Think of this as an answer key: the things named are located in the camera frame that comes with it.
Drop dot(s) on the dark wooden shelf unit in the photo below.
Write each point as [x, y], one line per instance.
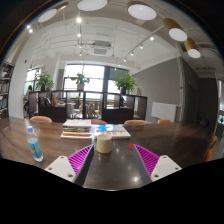
[113, 108]

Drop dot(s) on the middle potted green plant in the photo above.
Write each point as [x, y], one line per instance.
[80, 80]

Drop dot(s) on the left potted green plant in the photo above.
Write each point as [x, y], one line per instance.
[44, 81]

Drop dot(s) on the stack of books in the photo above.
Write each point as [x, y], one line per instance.
[77, 128]

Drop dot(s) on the round pendant lamp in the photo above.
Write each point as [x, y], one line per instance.
[52, 12]
[92, 5]
[141, 10]
[192, 48]
[174, 30]

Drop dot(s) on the clear plastic water bottle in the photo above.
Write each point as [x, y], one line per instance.
[33, 142]

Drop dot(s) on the round pendant lamp far right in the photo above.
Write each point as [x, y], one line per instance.
[192, 48]

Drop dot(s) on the ceiling air conditioner unit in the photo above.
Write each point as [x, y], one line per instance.
[100, 48]

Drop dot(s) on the right potted green plant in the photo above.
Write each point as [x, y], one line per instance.
[125, 83]

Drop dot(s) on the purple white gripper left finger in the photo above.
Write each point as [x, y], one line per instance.
[73, 168]

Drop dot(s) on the orange chair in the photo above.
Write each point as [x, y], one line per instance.
[210, 153]
[98, 122]
[162, 121]
[41, 119]
[135, 122]

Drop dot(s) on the white board leaning on wall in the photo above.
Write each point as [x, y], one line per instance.
[164, 111]

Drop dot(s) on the orange chair right side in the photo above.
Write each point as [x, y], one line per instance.
[210, 153]

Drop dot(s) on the red round coaster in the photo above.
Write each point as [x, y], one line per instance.
[131, 146]

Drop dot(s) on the orange chair far left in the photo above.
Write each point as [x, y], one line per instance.
[41, 119]

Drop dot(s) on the potted green plant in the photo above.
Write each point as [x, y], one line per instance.
[80, 80]
[44, 81]
[125, 83]

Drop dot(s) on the bookshelf at left wall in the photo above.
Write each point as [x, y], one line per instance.
[5, 78]

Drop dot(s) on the round pendant lamp left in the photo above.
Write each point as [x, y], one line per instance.
[52, 12]

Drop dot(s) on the cream ceramic cup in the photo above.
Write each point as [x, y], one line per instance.
[104, 143]

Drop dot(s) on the round pendant lamp centre right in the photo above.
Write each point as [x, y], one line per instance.
[141, 10]

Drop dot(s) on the blue white open magazine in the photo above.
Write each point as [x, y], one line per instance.
[115, 131]

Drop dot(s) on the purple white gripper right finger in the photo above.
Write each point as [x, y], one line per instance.
[151, 166]

